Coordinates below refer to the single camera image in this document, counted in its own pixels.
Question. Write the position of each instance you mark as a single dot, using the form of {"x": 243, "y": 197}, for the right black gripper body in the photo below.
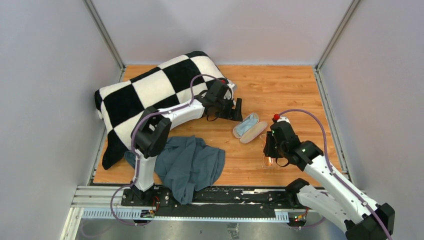
{"x": 273, "y": 149}

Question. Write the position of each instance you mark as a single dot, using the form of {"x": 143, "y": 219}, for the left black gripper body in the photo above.
{"x": 223, "y": 108}

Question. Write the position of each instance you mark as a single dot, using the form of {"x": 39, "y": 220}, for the light blue cleaning cloth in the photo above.
{"x": 251, "y": 120}

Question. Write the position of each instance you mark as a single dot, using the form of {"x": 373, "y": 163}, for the orange sunglasses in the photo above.
{"x": 269, "y": 160}

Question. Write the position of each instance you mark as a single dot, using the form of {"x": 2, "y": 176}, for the pink glasses case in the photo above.
{"x": 254, "y": 132}

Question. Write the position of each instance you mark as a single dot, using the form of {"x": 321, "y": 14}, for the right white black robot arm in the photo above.
{"x": 334, "y": 188}

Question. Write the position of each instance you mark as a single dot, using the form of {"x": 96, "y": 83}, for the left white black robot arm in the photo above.
{"x": 151, "y": 132}

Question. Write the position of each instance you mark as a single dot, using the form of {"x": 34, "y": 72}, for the black white checkered pillow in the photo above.
{"x": 171, "y": 83}

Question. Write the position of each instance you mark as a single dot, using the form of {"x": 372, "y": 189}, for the grey blue crumpled garment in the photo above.
{"x": 186, "y": 164}

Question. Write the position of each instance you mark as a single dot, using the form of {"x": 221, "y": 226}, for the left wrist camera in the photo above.
{"x": 229, "y": 95}

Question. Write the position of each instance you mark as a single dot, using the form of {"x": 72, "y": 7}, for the black mounting base plate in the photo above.
{"x": 216, "y": 202}

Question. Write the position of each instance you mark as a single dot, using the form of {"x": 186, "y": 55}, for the aluminium frame rail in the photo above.
{"x": 132, "y": 207}

